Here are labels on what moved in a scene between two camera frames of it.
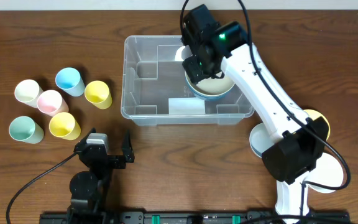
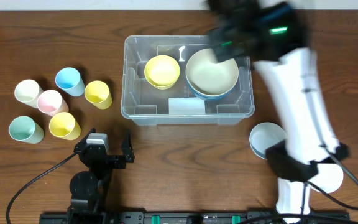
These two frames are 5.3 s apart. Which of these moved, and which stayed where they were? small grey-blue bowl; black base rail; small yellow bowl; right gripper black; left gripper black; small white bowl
Moved: right gripper black; small yellow bowl
Stayed: small white bowl; black base rail; left gripper black; small grey-blue bowl
